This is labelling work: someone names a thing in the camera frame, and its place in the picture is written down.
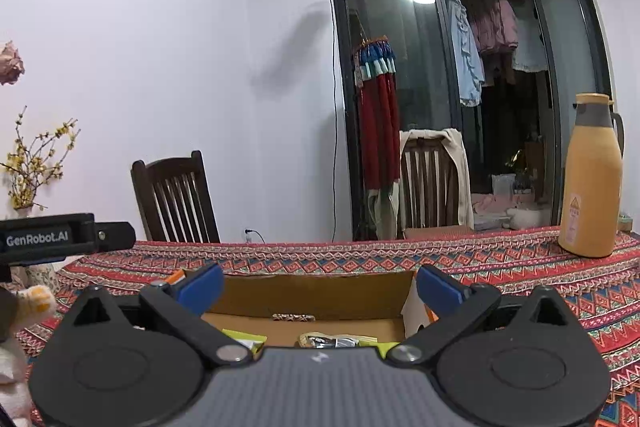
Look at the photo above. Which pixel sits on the pale green snack packet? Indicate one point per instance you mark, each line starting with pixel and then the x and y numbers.
pixel 240 338

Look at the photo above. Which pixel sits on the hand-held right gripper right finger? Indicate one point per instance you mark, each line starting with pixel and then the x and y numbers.
pixel 442 289

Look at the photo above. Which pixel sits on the black framed glass door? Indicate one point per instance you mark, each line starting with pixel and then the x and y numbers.
pixel 420 57

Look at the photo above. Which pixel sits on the dark wooden chair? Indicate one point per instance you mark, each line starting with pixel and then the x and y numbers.
pixel 170 167

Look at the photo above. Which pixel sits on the yellow thermos jug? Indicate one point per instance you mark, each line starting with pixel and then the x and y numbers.
pixel 590 187

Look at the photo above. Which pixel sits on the gold snack packet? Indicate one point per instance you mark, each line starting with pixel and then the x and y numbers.
pixel 325 341

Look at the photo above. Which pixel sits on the yellow flower branches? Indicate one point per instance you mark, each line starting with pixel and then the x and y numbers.
pixel 22 187

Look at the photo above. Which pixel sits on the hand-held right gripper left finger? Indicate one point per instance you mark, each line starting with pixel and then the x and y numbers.
pixel 197 289

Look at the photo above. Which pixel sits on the orange cardboard box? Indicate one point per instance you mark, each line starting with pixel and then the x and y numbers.
pixel 320 297

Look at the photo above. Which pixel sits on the floral ceramic vase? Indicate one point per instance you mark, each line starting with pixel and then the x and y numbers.
pixel 40 274

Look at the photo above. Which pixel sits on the white wall socket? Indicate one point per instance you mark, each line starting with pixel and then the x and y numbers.
pixel 248 235

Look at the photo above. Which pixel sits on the brown slatted wooden chair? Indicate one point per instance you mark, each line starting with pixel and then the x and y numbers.
pixel 422 147

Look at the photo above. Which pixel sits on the light blue shirt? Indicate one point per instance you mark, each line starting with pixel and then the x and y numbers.
pixel 465 57

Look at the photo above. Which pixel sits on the pale green cloth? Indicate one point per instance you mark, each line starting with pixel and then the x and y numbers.
pixel 382 212

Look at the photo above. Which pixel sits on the clear measuring cup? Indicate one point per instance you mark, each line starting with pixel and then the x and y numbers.
pixel 502 189

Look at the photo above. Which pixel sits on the pink garment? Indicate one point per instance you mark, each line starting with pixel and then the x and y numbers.
pixel 495 27

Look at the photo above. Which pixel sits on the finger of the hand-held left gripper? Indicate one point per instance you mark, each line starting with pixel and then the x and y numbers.
pixel 117 235

